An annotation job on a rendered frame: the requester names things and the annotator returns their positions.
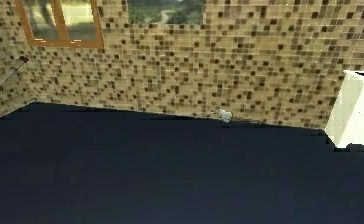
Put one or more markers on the white cabinet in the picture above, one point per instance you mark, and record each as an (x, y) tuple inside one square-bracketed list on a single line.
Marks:
[(355, 110)]

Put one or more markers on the green landscape wall picture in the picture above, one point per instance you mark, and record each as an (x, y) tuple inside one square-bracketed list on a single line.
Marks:
[(165, 11)]

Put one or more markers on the small white floor object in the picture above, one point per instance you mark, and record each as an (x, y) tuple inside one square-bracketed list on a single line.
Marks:
[(225, 115)]

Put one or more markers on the orange framed window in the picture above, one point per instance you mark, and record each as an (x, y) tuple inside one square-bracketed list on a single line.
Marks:
[(61, 23)]

